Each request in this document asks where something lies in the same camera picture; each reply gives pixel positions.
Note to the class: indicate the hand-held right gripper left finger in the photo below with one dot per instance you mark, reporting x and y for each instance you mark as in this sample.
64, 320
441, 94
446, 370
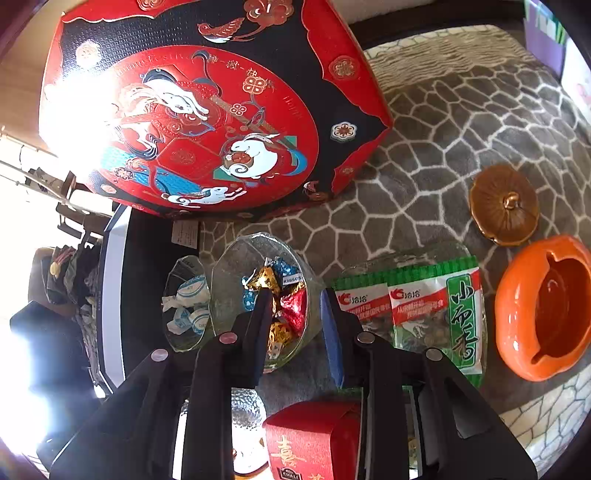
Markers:
263, 323

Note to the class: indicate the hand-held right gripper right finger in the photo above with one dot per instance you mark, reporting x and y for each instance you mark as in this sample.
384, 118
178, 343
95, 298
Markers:
331, 337

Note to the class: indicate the pile of foil-wrapped chocolates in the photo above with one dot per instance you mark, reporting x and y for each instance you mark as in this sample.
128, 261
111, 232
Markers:
291, 309

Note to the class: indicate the green snack packet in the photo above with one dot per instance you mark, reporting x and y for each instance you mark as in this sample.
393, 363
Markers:
461, 314
364, 300

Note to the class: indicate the white blue candy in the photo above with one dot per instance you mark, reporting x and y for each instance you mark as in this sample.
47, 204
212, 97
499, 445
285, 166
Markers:
202, 319
180, 321
191, 290

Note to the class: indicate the clear glass bowl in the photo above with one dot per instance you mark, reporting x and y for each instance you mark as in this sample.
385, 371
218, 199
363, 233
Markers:
240, 258

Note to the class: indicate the green-tinted glass bowl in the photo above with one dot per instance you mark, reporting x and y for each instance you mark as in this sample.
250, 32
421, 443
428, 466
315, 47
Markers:
184, 267

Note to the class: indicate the white box with black rim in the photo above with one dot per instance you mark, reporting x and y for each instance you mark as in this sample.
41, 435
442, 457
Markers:
143, 277

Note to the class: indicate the pile of clothes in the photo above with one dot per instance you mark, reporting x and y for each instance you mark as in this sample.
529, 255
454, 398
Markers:
69, 277

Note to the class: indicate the textured glass cup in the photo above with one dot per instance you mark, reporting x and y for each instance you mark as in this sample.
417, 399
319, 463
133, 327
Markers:
247, 415

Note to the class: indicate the red paper gift box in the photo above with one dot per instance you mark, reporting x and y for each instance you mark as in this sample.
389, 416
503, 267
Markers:
309, 434

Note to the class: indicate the dark wooden chair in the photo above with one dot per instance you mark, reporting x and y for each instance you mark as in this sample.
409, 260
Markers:
69, 184

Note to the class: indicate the orange ceramic pumpkin bowl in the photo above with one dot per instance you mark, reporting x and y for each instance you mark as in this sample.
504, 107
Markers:
517, 323

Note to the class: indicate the brown ceramic lid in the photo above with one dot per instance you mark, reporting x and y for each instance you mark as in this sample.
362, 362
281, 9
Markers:
498, 207

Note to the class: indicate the grey white patterned blanket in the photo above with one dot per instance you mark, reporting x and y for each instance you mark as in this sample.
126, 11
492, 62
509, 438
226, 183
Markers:
438, 152

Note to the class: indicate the red black printed box lid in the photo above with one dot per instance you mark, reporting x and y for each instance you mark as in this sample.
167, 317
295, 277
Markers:
184, 115

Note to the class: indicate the purple plastic file box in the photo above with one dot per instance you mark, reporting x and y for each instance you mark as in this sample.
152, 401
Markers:
545, 32

